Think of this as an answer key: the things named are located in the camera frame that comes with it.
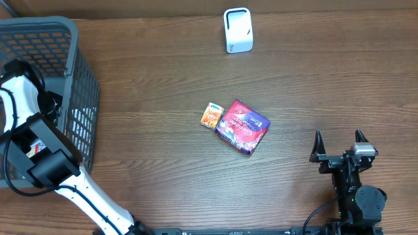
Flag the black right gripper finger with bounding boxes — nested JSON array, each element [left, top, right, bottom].
[[355, 129, 368, 143], [309, 130, 327, 163]]

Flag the red purple pad package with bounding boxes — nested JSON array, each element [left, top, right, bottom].
[[215, 99, 271, 155]]

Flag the orange tissue packet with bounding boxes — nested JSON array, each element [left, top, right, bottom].
[[201, 102, 224, 129]]

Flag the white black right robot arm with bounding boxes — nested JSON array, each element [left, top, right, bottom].
[[302, 129, 387, 234]]

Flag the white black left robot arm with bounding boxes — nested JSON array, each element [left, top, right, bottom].
[[1, 59, 153, 235]]

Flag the white barcode scanner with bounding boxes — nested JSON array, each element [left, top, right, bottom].
[[223, 7, 253, 54]]

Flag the gray plastic shopping basket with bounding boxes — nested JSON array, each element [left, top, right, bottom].
[[1, 16, 100, 186]]

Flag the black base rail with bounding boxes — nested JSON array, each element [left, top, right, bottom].
[[93, 227, 385, 235]]

